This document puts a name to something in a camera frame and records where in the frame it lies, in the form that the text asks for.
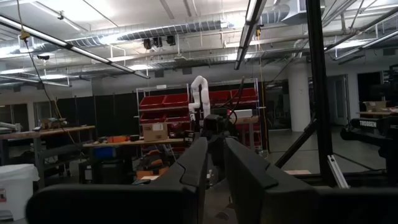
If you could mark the black room divider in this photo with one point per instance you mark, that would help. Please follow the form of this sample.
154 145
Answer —
102 115

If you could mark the white box on shelf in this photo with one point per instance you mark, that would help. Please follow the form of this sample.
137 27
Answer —
242 113

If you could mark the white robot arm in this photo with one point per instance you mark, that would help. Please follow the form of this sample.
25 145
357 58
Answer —
203 93

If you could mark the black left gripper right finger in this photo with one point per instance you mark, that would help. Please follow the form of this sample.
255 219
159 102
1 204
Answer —
280 202

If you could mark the silver spiral air duct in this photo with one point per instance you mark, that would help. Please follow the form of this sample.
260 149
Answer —
155 32

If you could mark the wooden workbench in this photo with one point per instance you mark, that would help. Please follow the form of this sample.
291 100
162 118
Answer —
46 132
133 143

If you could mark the orange item on bench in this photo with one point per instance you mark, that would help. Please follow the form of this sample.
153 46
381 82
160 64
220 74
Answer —
118 139

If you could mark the metal shelf rack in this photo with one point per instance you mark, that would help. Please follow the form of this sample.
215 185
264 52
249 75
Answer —
192 87

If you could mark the open cardboard box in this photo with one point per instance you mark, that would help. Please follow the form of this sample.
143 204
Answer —
374 106

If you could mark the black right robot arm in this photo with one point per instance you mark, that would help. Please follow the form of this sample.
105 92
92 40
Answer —
368 137

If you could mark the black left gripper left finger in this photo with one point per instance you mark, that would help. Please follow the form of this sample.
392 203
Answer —
140 202

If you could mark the red storage bin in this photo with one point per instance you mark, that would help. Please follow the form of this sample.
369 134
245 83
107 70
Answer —
175 100
245 95
152 118
152 102
219 96
178 117

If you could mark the white plastic bin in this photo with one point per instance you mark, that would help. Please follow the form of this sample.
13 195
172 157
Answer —
17 189

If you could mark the silver metal bar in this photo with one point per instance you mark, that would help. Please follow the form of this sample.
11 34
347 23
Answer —
337 171

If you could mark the blue plastic crate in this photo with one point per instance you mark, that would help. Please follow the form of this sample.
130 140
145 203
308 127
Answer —
104 152

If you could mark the black ceiling spotlight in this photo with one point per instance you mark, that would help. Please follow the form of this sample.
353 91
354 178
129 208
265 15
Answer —
147 43
157 42
171 40

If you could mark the black aluminium table frame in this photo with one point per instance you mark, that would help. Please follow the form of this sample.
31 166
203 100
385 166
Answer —
317 93

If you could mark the white round column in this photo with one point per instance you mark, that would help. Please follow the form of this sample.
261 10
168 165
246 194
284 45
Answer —
299 99

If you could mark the closed cardboard box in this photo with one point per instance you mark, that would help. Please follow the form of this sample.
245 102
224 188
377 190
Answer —
155 132

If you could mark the black dome camera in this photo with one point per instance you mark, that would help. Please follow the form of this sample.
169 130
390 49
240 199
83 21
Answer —
43 57

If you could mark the long linear ceiling light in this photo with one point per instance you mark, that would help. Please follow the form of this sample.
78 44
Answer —
31 80
248 31
77 49
367 45

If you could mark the orange black tool case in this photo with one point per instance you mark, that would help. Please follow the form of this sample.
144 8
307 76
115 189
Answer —
152 165

